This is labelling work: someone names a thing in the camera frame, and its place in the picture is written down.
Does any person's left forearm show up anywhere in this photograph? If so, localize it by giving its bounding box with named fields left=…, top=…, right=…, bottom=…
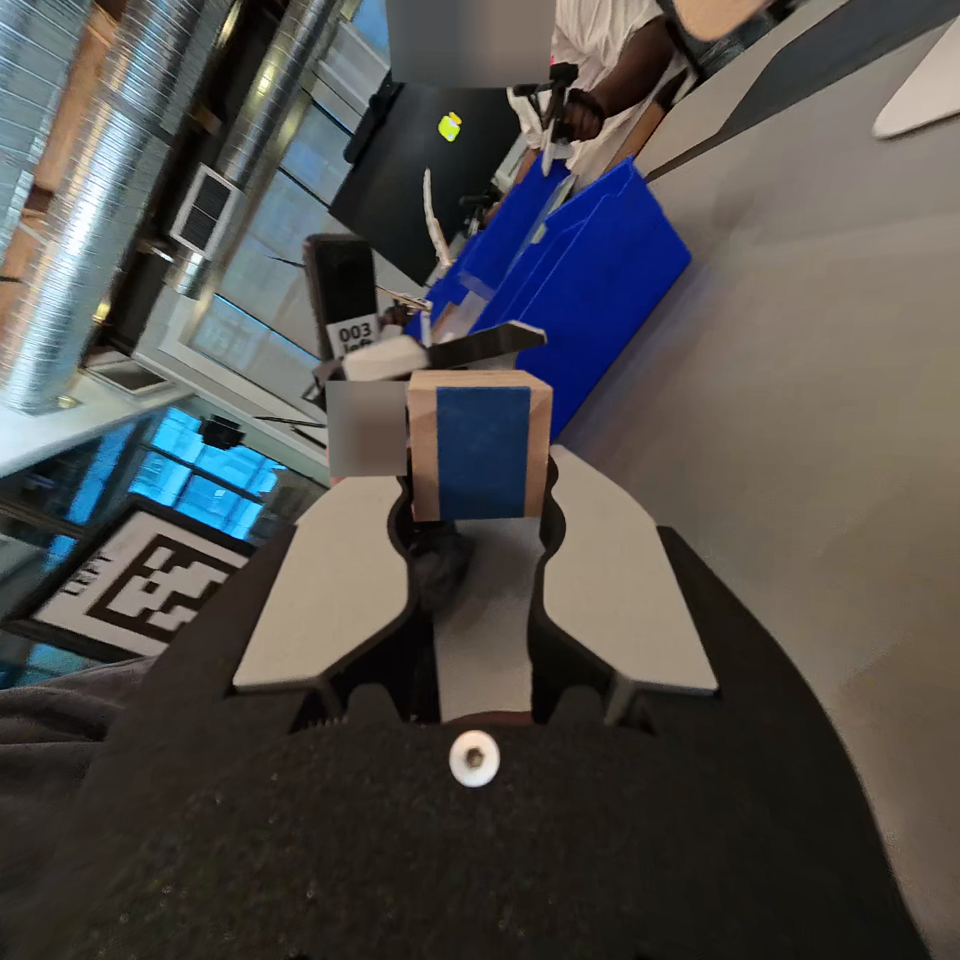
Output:
left=0, top=656, right=151, bottom=960

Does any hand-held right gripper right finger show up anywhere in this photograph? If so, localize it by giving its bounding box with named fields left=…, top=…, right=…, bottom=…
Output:
left=528, top=444, right=720, bottom=727

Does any thin silver ventilation duct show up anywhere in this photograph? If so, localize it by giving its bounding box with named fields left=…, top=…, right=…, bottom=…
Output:
left=161, top=0, right=391, bottom=297

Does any wide silver ventilation duct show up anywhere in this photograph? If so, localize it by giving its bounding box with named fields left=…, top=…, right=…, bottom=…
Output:
left=0, top=0, right=207, bottom=414

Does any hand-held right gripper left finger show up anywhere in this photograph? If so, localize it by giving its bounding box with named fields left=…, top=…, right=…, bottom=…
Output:
left=231, top=478, right=442, bottom=725

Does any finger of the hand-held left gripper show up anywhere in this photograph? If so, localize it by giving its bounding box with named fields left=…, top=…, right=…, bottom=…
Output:
left=427, top=320, right=549, bottom=370

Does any white vent grille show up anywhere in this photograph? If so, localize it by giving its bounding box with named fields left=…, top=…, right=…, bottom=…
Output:
left=168, top=165, right=245, bottom=252

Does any grey desk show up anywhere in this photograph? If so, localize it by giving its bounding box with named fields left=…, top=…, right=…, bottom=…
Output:
left=431, top=0, right=960, bottom=960

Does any black and white marker board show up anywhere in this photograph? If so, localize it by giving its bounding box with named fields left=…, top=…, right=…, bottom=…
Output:
left=0, top=498, right=252, bottom=665

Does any window with blue daylight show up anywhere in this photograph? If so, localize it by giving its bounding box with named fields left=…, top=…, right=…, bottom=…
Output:
left=97, top=405, right=286, bottom=541

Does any blue plastic bin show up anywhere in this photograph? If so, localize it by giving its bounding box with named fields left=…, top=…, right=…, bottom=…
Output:
left=427, top=157, right=693, bottom=444

